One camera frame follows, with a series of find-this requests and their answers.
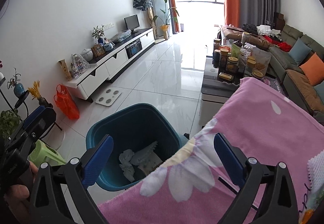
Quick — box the small plant blue vase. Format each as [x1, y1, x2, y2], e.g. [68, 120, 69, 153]
[92, 25, 104, 44]

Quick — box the pink floral table cloth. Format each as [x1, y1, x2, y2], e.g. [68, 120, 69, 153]
[99, 78, 323, 223]

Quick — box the white black tv cabinet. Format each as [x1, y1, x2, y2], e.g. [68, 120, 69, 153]
[65, 28, 155, 101]

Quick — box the white bathroom scale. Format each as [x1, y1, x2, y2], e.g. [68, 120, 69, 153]
[96, 87, 123, 107]

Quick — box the small black monitor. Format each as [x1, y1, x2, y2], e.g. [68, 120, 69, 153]
[124, 14, 140, 34]

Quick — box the olive green sectional sofa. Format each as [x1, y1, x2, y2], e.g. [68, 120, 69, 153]
[268, 24, 323, 124]

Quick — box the blue grey cushion near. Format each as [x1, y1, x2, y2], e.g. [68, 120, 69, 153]
[288, 38, 311, 65]

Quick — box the orange plastic bag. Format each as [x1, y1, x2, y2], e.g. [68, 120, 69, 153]
[54, 84, 80, 120]

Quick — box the crumpled grey paper trash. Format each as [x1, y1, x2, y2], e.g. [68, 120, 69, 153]
[119, 149, 134, 182]

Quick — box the tall green potted plant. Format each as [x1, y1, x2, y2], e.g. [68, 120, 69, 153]
[153, 0, 178, 40]

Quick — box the white foam fruit net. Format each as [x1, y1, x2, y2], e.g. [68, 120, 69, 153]
[307, 151, 324, 193]

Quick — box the green plastic stool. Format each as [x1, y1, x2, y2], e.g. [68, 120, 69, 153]
[29, 140, 66, 167]

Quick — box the orange cushion near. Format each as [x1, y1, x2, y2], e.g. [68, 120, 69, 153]
[300, 53, 324, 86]

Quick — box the teal plastic trash bin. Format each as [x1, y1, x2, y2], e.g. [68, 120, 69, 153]
[86, 103, 188, 192]

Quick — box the covered standing fan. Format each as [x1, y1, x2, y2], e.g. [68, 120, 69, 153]
[133, 0, 153, 11]

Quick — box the wooden picture frame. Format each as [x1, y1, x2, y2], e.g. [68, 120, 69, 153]
[91, 44, 105, 58]

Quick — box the coffee table with jars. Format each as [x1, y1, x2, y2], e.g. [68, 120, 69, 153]
[198, 36, 273, 127]

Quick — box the left hand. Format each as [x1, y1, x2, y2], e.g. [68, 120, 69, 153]
[4, 161, 38, 222]

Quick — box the white ceramic lidded jar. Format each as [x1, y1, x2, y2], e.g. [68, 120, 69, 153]
[81, 48, 94, 62]

